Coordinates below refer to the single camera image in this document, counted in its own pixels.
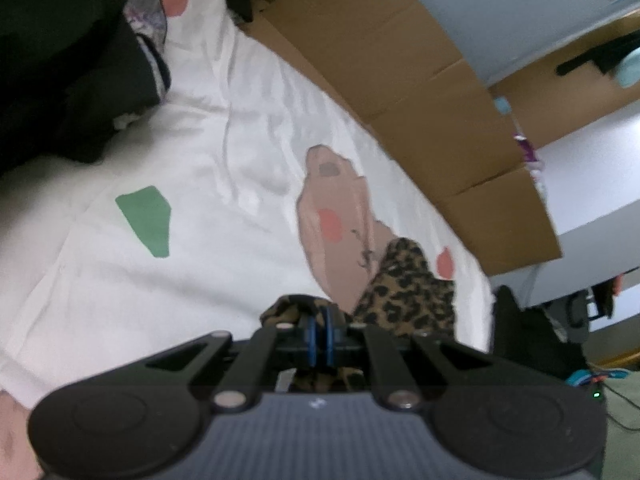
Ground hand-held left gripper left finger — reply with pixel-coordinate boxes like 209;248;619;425
144;309;320;414

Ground purple and white bag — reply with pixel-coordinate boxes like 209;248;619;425
512;130;548;196

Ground flattened cardboard sheet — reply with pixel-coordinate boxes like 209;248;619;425
235;0;563;277

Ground person's green clothing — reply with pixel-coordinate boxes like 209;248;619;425
597;375;640;480

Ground black strap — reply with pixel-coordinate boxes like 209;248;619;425
556;42;626;77

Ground floral patterned cloth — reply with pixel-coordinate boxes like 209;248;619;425
122;0;168;56

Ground black garment with white trim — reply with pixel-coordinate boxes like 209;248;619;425
0;0;172;176

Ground upright cardboard board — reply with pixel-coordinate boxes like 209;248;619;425
487;10;640;153

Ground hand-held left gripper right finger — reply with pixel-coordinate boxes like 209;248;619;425
321;309;527;414

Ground cream bear print blanket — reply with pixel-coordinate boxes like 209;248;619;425
0;0;496;480

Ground white cabinet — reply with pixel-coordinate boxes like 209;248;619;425
537;125;640;311

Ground teal printed cloth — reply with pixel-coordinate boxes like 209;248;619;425
565;367;631;388

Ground leopard print garment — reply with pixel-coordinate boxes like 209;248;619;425
260;237;458;393

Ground pale teal object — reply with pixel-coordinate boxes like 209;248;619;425
614;45;640;88

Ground folded black clothes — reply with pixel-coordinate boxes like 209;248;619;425
492;285;591;376

